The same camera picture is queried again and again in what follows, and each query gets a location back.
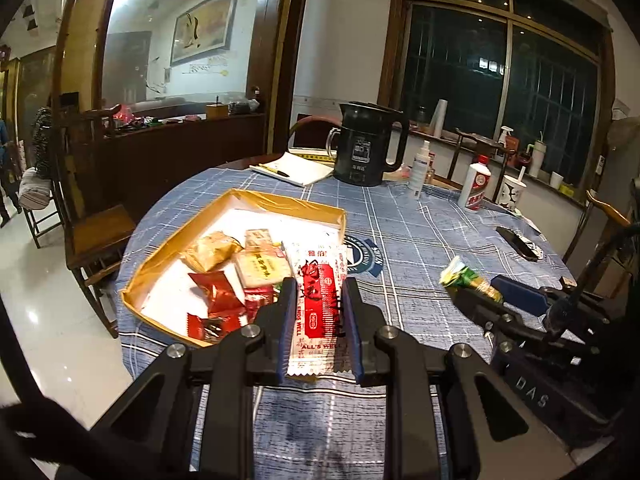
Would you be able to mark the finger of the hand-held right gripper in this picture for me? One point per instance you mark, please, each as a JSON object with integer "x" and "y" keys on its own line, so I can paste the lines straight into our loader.
{"x": 480, "y": 307}
{"x": 520, "y": 294}

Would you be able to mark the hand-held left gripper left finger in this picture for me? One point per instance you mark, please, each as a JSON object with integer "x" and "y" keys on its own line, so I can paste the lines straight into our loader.
{"x": 290, "y": 332}

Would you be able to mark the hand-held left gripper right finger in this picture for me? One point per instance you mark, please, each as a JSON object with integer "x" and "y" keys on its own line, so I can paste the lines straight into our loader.
{"x": 351, "y": 332}

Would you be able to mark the green pea snack packet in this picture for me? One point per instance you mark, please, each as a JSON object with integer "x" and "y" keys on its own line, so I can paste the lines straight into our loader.
{"x": 465, "y": 280}

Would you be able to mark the white snack packet red label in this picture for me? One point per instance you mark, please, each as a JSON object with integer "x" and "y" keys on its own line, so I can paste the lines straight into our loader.
{"x": 317, "y": 305}

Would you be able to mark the red candy packet dark print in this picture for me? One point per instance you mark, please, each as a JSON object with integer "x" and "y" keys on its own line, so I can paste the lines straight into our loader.
{"x": 210, "y": 328}

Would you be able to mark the plain red candy packet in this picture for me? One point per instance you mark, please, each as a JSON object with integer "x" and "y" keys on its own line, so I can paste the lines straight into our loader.
{"x": 220, "y": 292}

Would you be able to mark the gold cardboard box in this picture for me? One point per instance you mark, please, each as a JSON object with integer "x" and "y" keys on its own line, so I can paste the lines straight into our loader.
{"x": 235, "y": 210}

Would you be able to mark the blue plaid tablecloth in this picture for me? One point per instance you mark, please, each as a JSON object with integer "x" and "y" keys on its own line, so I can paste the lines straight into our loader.
{"x": 415, "y": 240}

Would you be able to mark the black and white paper cup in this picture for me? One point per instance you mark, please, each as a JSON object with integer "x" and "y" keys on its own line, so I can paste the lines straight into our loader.
{"x": 511, "y": 195}

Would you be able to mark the gold foil snack packet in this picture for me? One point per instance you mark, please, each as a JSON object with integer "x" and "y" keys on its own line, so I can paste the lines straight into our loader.
{"x": 212, "y": 252}

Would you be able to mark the light wooden armchair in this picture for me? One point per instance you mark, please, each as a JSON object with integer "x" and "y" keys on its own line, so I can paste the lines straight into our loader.
{"x": 602, "y": 215}

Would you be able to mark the white liquor bottle red label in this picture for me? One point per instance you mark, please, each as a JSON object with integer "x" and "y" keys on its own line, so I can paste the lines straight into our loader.
{"x": 475, "y": 185}

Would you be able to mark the small white cup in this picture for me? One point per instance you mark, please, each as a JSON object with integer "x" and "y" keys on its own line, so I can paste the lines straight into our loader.
{"x": 556, "y": 179}

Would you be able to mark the white tumbler with straw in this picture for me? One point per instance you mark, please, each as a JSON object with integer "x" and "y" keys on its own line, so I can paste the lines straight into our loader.
{"x": 538, "y": 157}

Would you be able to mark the clear glass bottle red cap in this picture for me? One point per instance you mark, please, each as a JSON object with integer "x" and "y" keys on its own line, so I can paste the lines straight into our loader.
{"x": 430, "y": 172}

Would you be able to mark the white spray bottle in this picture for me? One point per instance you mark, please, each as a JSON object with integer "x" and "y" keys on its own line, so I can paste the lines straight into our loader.
{"x": 419, "y": 172}

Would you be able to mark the white notebook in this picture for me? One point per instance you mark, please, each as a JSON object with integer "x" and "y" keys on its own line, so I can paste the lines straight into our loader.
{"x": 295, "y": 170}

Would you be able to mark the black and yellow pen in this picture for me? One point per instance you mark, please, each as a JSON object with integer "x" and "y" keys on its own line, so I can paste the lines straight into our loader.
{"x": 274, "y": 169}

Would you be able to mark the black electric kettle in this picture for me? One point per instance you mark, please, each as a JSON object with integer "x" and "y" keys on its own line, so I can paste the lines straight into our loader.
{"x": 367, "y": 145}

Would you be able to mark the stack of white paper cups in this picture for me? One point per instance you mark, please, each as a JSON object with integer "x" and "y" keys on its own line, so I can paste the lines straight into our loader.
{"x": 439, "y": 119}

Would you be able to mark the round-back wooden chair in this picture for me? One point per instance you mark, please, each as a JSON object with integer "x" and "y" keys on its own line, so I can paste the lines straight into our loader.
{"x": 310, "y": 132}

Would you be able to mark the dark wooden sideboard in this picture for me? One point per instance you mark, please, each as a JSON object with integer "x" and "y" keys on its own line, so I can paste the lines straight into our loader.
{"x": 190, "y": 150}

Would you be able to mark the dark wooden armchair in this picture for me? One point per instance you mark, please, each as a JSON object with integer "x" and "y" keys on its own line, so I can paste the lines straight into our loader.
{"x": 95, "y": 220}

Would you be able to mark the small wooden box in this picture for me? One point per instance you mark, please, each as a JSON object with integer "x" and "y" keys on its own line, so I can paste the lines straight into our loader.
{"x": 216, "y": 110}

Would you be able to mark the wooden chair curved top rail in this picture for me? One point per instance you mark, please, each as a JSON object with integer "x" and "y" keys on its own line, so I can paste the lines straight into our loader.
{"x": 482, "y": 147}

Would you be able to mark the framed wall painting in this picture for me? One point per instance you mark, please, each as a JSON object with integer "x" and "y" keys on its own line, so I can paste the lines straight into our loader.
{"x": 206, "y": 25}

